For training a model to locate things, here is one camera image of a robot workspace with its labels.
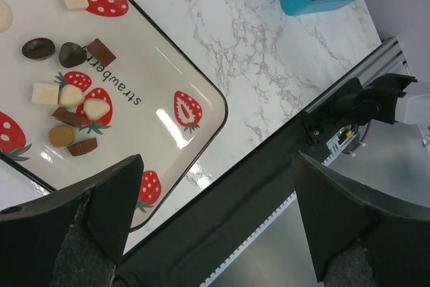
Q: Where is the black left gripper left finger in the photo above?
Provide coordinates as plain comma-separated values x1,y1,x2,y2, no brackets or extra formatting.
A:
1,154,144,286

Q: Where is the white heart chocolate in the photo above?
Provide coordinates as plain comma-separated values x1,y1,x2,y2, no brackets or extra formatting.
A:
0,0,13,33
58,85,85,109
83,98,111,120

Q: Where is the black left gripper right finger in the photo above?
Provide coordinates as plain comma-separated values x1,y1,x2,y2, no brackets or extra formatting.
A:
292,153,429,286

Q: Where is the strawberry print serving tray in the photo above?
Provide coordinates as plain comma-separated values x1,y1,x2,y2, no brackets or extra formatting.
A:
1,0,228,231

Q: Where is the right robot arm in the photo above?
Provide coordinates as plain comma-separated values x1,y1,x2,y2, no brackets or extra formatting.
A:
331,73,417,126

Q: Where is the dark round cup chocolate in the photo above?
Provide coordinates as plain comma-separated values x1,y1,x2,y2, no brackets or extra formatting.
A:
21,38,56,60

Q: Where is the dark heart chocolate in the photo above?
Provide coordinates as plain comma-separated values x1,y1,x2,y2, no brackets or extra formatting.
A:
58,42,87,68

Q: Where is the aluminium frame post right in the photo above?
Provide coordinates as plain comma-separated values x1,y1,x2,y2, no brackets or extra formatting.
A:
304,37,416,128

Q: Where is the caramel cup chocolate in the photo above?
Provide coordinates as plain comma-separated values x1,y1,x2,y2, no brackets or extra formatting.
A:
48,125,75,147

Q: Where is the brown cup chocolate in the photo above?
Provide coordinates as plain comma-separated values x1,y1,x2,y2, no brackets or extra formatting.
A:
67,138,98,157

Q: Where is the brown square chocolate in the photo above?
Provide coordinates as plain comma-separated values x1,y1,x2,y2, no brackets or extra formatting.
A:
52,107,84,128
87,38,116,67

